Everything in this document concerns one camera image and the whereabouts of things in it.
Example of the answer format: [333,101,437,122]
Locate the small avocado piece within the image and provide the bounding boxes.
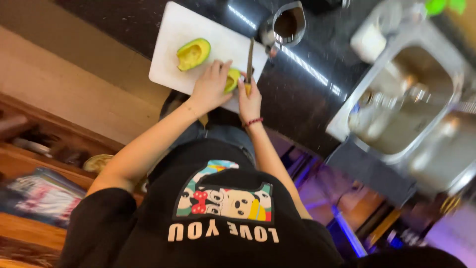
[224,68,241,94]

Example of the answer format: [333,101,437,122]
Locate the wooden shelf with items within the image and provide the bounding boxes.
[0,92,146,268]

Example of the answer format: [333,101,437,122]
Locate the white container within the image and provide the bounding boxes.
[350,4,404,64]

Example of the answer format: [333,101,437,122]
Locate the stainless steel sink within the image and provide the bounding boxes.
[326,15,476,196]

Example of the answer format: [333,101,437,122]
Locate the pitted avocado half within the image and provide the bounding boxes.
[176,38,211,72]

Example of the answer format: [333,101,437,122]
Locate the white cutting board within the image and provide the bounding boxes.
[149,1,269,114]

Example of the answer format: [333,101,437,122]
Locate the person's right hand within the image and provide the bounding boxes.
[238,72,262,124]

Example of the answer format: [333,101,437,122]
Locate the steel measuring jug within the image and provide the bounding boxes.
[259,1,306,58]

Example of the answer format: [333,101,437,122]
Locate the blue jeans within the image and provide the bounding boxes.
[160,90,257,164]

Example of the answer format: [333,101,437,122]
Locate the green object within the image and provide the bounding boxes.
[425,0,467,16]

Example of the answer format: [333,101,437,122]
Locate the yellow handled kitchen knife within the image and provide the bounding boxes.
[244,37,256,97]

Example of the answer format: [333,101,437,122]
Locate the person's left hand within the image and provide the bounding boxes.
[189,60,234,115]

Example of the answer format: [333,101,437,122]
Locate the black printed t-shirt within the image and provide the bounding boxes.
[58,139,344,268]

